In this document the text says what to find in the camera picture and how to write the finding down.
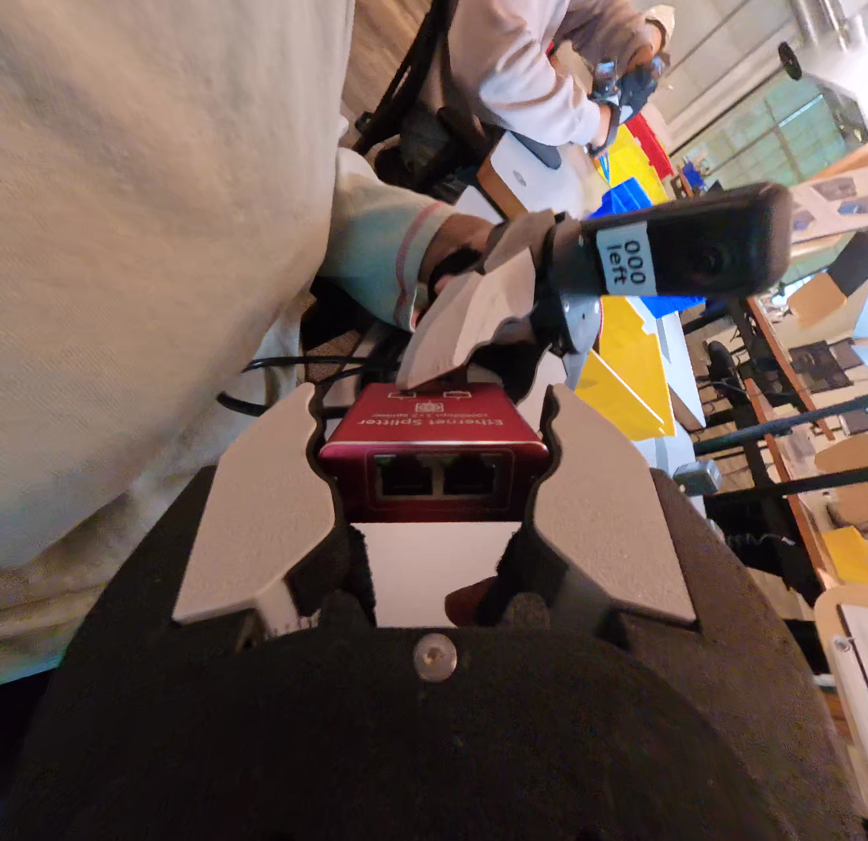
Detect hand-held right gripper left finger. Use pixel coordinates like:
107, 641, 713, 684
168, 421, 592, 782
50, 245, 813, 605
171, 382, 375, 640

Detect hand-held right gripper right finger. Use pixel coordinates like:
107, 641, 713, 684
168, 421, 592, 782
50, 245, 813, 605
476, 383, 699, 637

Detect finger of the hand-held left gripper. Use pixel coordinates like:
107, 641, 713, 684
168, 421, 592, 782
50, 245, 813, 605
395, 247, 543, 391
483, 209, 558, 274

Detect red ethernet splitter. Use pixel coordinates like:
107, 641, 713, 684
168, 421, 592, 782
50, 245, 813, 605
319, 382, 550, 524

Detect person's left forearm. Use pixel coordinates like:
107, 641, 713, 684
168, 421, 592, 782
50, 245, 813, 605
317, 148, 469, 333

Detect person's left hand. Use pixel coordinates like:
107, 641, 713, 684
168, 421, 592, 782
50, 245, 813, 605
419, 213, 497, 309

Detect white laptop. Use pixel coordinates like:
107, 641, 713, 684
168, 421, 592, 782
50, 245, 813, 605
476, 130, 598, 219

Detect blue plastic bin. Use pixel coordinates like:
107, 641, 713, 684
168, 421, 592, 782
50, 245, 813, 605
586, 175, 655, 219
637, 295, 708, 318

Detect small grey metal box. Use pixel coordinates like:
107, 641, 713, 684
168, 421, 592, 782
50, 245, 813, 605
673, 460, 724, 497

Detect yellow plastic bin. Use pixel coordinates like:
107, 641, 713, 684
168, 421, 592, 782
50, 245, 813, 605
822, 525, 868, 584
595, 125, 672, 204
575, 295, 679, 442

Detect red plastic bin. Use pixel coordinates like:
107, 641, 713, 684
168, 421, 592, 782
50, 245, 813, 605
623, 112, 677, 179

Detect black office chair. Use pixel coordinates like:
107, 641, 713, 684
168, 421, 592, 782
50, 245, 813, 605
702, 339, 750, 397
353, 0, 496, 201

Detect cardboard box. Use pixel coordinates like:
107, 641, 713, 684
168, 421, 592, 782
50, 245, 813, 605
787, 170, 868, 245

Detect person's beige clothing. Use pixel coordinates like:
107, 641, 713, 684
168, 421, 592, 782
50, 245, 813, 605
0, 0, 358, 679

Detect black cable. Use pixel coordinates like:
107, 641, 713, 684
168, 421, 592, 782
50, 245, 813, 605
216, 354, 408, 420

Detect white furniture frame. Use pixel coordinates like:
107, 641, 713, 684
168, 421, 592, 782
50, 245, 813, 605
814, 583, 868, 754

